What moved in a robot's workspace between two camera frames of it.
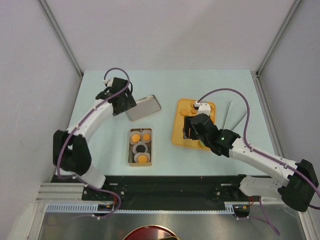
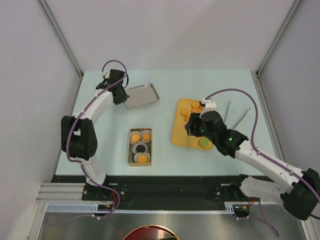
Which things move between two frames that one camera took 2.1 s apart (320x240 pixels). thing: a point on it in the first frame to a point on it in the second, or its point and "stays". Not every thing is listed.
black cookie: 140,148 stays
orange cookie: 146,137 stays
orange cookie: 142,159 stays
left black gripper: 129,102 to 123,99
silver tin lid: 145,106 to 141,95
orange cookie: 136,138 stays
